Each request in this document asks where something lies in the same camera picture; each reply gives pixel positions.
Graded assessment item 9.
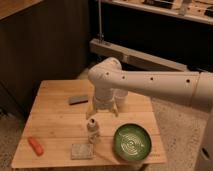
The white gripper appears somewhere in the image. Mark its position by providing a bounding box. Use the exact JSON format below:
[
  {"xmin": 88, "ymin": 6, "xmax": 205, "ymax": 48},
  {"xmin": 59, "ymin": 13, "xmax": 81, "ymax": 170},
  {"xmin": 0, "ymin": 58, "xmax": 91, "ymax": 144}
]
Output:
[{"xmin": 86, "ymin": 87, "xmax": 119, "ymax": 119}]

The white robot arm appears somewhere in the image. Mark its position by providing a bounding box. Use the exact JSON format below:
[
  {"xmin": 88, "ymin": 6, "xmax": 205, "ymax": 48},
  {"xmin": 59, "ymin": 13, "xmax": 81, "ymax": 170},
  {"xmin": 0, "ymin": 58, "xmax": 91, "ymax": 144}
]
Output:
[{"xmin": 86, "ymin": 57, "xmax": 213, "ymax": 171}]

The small white bottle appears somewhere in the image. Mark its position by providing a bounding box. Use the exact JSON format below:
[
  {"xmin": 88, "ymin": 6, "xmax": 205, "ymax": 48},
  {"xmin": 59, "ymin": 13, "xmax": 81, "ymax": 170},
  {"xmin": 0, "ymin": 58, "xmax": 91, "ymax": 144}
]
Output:
[{"xmin": 87, "ymin": 119, "xmax": 100, "ymax": 144}]

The translucent plastic cup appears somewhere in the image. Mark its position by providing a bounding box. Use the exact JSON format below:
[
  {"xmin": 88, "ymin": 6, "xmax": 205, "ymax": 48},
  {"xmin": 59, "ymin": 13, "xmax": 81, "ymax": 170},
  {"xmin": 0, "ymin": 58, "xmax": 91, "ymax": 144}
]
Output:
[{"xmin": 115, "ymin": 89, "xmax": 128, "ymax": 107}]

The grey rectangular block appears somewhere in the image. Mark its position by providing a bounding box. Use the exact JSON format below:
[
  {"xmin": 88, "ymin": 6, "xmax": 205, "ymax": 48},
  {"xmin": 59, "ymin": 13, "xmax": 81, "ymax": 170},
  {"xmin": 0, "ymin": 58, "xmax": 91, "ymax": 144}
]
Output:
[{"xmin": 69, "ymin": 95, "xmax": 88, "ymax": 105}]

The green ribbed bowl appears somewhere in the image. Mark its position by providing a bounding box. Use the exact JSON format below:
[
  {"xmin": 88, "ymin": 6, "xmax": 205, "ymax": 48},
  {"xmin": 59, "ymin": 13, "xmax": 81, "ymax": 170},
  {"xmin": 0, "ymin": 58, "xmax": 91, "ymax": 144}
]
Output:
[{"xmin": 113, "ymin": 123, "xmax": 152, "ymax": 162}]

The wooden table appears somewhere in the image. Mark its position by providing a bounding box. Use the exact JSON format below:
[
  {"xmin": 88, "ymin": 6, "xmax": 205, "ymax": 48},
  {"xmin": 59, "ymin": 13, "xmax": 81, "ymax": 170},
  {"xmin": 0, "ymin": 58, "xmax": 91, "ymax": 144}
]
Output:
[{"xmin": 12, "ymin": 80, "xmax": 167, "ymax": 169}]

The wooden shelf bench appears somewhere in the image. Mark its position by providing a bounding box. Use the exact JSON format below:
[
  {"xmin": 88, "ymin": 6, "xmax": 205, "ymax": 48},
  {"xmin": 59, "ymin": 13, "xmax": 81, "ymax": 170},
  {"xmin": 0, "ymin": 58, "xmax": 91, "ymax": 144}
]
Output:
[{"xmin": 90, "ymin": 39, "xmax": 187, "ymax": 71}]

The metal pole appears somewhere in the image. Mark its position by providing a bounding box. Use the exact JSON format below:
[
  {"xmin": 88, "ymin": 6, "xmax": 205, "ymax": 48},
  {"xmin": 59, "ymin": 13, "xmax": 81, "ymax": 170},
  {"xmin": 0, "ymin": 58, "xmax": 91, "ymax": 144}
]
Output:
[{"xmin": 98, "ymin": 0, "xmax": 104, "ymax": 43}]

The orange carrot toy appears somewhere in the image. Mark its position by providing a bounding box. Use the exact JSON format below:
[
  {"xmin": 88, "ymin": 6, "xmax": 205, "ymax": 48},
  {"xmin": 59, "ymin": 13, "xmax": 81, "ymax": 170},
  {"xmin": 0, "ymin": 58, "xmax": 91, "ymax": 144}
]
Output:
[{"xmin": 27, "ymin": 137, "xmax": 44, "ymax": 156}]

